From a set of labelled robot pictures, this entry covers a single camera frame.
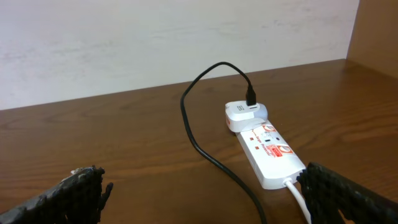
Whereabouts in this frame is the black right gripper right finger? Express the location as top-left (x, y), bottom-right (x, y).
top-left (297, 162), bottom-right (397, 224)

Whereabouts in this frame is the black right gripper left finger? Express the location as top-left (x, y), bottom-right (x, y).
top-left (1, 166), bottom-right (113, 224)

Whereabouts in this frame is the white USB charger adapter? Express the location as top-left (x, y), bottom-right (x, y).
top-left (225, 101), bottom-right (268, 133)

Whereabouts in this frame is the white power strip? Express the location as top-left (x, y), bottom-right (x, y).
top-left (237, 121), bottom-right (305, 190)

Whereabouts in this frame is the white power strip cord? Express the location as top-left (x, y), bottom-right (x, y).
top-left (283, 177), bottom-right (312, 224)

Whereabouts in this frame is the black USB charging cable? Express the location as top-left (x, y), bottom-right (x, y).
top-left (180, 61), bottom-right (268, 224)

